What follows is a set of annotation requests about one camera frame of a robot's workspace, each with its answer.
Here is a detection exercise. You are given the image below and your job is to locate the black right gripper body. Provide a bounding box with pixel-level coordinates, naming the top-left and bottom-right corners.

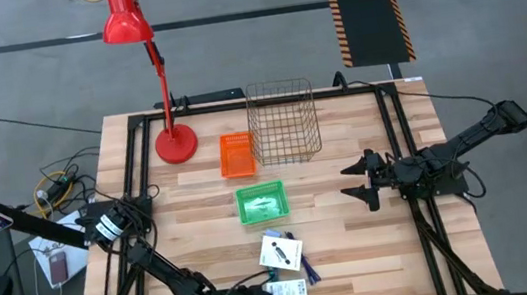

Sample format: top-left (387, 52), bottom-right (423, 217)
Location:
top-left (369, 150), bottom-right (403, 191)

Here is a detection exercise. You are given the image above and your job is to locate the dark blue braided cable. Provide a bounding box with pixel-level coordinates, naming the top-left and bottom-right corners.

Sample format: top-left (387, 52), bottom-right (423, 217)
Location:
top-left (284, 228), bottom-right (323, 289)

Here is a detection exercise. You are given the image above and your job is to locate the green plastic bin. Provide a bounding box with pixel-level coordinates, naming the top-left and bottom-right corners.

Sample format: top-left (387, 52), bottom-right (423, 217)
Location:
top-left (233, 179), bottom-right (293, 228)

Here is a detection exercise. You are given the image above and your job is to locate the orange plastic bin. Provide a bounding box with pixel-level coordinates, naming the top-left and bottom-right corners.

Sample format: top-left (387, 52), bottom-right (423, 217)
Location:
top-left (216, 130), bottom-right (260, 181)

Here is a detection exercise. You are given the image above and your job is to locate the white box with black print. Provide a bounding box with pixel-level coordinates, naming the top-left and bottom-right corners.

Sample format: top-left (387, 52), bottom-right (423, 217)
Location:
top-left (254, 229), bottom-right (308, 277)

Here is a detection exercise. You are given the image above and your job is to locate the black mat with orange stripes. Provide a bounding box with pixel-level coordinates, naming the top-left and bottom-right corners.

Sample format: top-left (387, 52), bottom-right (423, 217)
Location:
top-left (324, 0), bottom-right (418, 71)

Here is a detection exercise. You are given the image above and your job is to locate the red desk lamp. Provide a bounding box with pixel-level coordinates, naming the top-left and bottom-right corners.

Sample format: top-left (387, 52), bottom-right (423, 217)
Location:
top-left (97, 0), bottom-right (202, 172)

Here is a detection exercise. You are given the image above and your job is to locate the black bar behind table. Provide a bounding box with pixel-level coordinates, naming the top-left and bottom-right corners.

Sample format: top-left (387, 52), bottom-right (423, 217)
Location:
top-left (152, 86), bottom-right (247, 112)

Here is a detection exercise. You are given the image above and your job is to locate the maroon phone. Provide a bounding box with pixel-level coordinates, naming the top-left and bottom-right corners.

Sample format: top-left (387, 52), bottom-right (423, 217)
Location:
top-left (46, 249), bottom-right (72, 288)

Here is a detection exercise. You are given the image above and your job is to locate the white paper sheet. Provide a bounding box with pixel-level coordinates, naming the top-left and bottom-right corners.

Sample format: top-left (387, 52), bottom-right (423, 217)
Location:
top-left (24, 209), bottom-right (93, 291)

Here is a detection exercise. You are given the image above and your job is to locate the black power adapter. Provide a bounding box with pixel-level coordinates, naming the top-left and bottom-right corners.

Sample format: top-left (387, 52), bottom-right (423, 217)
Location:
top-left (43, 173), bottom-right (80, 199)

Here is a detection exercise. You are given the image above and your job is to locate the black diagonal strut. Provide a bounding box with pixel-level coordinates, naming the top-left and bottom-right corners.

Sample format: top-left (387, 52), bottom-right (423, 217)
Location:
top-left (0, 187), bottom-right (89, 260)

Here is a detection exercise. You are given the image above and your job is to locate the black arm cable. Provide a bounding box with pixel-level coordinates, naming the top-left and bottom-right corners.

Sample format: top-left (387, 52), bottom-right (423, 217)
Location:
top-left (334, 52), bottom-right (496, 127)

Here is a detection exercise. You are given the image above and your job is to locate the copper wire basket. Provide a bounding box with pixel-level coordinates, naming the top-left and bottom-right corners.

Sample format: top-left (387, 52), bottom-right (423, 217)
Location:
top-left (242, 75), bottom-right (326, 170)

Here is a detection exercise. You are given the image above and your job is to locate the black metal table frame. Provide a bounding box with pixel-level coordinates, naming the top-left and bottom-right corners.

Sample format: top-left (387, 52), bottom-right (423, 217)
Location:
top-left (56, 69), bottom-right (507, 295)

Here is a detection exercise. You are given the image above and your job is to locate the yellow cable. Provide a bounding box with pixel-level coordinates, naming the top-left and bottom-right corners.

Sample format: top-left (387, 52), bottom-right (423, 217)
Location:
top-left (30, 169), bottom-right (79, 221)

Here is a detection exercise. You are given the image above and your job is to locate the black floor cable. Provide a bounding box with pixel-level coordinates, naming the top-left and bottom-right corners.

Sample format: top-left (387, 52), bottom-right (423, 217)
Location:
top-left (0, 99), bottom-right (102, 147)

